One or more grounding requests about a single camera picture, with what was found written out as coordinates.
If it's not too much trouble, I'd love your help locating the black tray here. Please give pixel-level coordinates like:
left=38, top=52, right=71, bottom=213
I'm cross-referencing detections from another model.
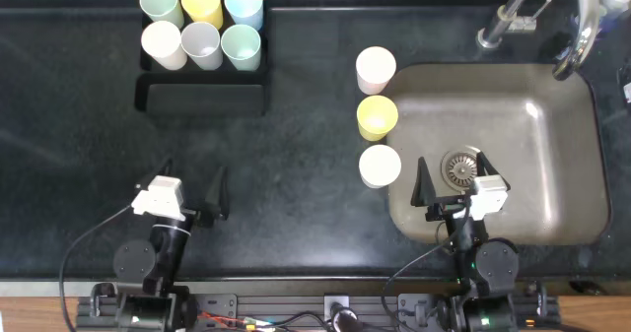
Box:
left=133, top=0, right=271, bottom=117

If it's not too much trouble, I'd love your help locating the mounting rail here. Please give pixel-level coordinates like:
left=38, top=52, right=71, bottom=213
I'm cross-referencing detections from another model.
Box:
left=76, top=292, right=563, bottom=332

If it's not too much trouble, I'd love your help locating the grey cup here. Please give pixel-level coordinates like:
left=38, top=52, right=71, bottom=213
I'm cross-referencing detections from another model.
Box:
left=180, top=21, right=224, bottom=71

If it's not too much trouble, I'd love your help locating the steel tap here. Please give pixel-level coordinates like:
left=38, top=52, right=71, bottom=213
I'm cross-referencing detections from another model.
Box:
left=475, top=0, right=606, bottom=82

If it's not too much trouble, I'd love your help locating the white cup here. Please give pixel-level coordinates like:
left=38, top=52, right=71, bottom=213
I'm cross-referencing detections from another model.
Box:
left=358, top=144, right=402, bottom=189
left=140, top=20, right=188, bottom=71

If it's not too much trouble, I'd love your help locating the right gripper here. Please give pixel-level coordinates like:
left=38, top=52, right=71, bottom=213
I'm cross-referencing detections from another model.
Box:
left=410, top=151, right=513, bottom=224

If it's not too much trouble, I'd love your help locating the green cup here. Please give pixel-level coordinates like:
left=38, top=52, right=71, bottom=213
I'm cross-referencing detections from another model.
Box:
left=220, top=24, right=262, bottom=72
left=139, top=0, right=185, bottom=30

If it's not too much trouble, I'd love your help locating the steel sink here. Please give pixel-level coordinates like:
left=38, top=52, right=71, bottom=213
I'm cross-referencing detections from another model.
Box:
left=386, top=63, right=611, bottom=247

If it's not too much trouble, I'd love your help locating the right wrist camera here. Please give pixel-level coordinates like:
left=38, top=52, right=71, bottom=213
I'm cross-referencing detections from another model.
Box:
left=466, top=174, right=510, bottom=222

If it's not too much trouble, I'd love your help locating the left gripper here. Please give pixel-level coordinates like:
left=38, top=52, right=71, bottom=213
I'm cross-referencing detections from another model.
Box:
left=135, top=157, right=231, bottom=229

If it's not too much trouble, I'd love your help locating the yellow cup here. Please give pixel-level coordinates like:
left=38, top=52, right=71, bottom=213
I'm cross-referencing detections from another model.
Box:
left=180, top=0, right=224, bottom=31
left=356, top=95, right=399, bottom=142

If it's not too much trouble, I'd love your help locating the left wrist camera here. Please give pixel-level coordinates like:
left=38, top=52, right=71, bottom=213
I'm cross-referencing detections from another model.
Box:
left=130, top=174, right=186, bottom=223

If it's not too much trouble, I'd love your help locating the blue cup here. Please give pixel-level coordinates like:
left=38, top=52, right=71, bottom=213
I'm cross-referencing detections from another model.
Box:
left=224, top=0, right=264, bottom=32

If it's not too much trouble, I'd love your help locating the pale pink cup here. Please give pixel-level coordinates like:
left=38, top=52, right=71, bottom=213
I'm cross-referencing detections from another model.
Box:
left=355, top=45, right=397, bottom=96

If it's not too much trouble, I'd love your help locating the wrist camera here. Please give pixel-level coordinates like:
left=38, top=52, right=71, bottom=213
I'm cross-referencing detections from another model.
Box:
left=130, top=174, right=186, bottom=223
left=466, top=174, right=510, bottom=222

